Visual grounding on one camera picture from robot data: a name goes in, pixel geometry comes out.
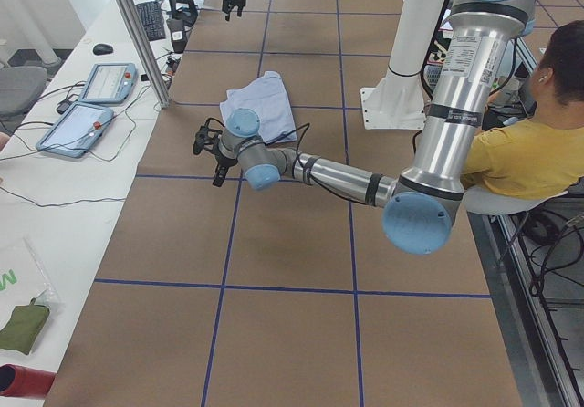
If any blue striped button shirt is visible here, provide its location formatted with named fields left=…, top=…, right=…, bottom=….
left=220, top=71, right=297, bottom=143

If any black keyboard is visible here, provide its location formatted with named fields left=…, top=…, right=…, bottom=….
left=135, top=1, right=166, bottom=41

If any brown paper table mat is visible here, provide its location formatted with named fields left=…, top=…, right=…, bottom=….
left=47, top=0, right=521, bottom=406

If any black computer mouse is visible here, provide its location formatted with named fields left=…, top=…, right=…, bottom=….
left=92, top=43, right=114, bottom=56

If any grey teach pendant far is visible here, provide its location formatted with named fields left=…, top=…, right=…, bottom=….
left=78, top=63, right=137, bottom=105

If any grey teach pendant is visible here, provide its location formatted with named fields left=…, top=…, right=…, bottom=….
left=78, top=63, right=137, bottom=105
left=36, top=102, right=114, bottom=158

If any grey teach pendant near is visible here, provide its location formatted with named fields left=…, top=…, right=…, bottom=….
left=36, top=102, right=114, bottom=158

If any grey office chair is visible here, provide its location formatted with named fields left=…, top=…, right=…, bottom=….
left=1, top=66, right=48, bottom=117

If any green cloth pouch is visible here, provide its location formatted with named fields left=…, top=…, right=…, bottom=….
left=1, top=299, right=50, bottom=355

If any white chair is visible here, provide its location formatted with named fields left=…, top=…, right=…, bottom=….
left=463, top=183, right=571, bottom=262

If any person in yellow shirt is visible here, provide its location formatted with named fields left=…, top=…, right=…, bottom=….
left=460, top=20, right=583, bottom=200

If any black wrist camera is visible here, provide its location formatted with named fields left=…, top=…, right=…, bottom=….
left=193, top=125, right=223, bottom=155

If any braided black arm cable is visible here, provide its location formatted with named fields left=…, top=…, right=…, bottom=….
left=204, top=117, right=312, bottom=162

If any aluminium frame post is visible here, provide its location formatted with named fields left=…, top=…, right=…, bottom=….
left=116, top=0, right=171, bottom=109

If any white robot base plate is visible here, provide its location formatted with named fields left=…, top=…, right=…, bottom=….
left=360, top=86, right=425, bottom=130

